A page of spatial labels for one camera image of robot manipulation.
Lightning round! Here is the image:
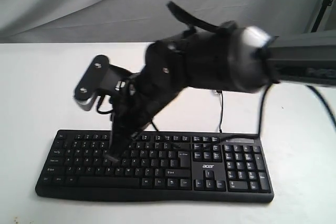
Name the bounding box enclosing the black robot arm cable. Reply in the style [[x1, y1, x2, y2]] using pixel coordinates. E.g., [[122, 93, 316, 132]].
[[165, 0, 336, 137]]

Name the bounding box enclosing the black Acer keyboard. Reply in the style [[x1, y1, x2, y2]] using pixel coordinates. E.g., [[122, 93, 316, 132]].
[[35, 130, 274, 203]]

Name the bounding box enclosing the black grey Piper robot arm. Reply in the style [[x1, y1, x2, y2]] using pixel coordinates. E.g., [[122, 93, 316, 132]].
[[106, 24, 335, 161]]

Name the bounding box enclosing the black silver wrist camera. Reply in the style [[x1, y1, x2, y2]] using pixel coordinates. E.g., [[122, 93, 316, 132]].
[[73, 55, 132, 111]]

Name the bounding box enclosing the black backdrop stand pole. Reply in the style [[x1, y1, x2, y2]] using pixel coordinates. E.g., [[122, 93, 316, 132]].
[[308, 0, 334, 33]]

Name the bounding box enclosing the black usb cable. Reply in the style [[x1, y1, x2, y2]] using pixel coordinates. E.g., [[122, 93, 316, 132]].
[[211, 89, 259, 141]]

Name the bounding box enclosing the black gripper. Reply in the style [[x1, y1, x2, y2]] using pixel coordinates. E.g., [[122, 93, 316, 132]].
[[104, 69, 184, 163]]

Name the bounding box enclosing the grey fabric backdrop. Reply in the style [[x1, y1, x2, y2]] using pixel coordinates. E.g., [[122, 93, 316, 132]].
[[1, 0, 319, 43]]

